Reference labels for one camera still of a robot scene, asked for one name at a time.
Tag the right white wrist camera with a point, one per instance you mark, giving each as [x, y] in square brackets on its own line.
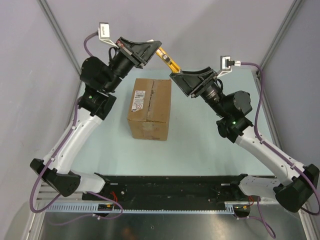
[226, 64]

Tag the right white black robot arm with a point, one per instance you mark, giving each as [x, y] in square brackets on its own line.
[294, 182]

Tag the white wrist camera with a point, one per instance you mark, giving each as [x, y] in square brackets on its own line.
[104, 34]
[226, 64]

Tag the white slotted cable duct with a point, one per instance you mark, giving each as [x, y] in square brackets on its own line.
[104, 208]

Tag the left aluminium frame post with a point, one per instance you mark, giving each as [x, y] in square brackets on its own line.
[49, 14]

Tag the right aluminium side rail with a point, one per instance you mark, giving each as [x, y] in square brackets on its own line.
[266, 109]

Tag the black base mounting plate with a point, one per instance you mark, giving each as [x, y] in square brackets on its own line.
[171, 192]

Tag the yellow utility knife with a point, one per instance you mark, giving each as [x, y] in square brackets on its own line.
[174, 67]

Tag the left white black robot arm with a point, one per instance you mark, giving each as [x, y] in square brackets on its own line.
[101, 81]

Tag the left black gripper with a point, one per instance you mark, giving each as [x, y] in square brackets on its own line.
[138, 53]

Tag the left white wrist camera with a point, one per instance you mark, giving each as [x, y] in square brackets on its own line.
[104, 34]

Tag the brown cardboard express box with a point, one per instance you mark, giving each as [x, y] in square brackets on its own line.
[150, 108]

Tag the right aluminium frame post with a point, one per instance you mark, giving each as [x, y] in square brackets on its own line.
[282, 30]

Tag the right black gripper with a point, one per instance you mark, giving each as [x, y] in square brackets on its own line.
[189, 81]

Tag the aluminium frame post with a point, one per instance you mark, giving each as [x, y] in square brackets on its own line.
[49, 14]
[282, 30]

